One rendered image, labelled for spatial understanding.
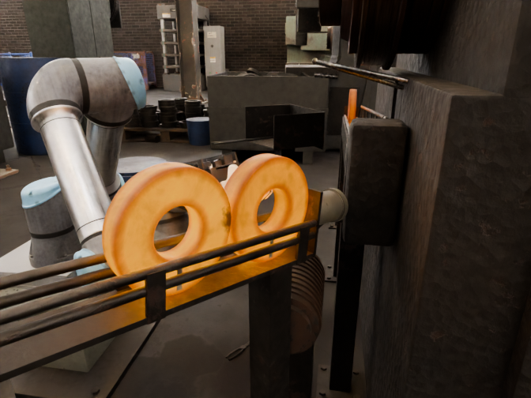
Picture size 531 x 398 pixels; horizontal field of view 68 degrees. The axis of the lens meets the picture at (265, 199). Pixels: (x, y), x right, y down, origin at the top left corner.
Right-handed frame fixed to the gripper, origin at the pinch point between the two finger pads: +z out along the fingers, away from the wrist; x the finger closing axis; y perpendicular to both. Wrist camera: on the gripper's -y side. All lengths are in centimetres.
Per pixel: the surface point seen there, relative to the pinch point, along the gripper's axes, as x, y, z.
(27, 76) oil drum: 70, 114, -354
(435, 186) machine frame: 12.2, -2.9, 19.0
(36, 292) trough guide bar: -29.9, -2.4, -3.4
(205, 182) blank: -11.6, 4.4, 3.3
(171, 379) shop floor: 7, -54, -67
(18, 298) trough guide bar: -31.5, -2.4, -3.3
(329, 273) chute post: 88, -53, -69
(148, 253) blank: -19.6, -1.7, 1.3
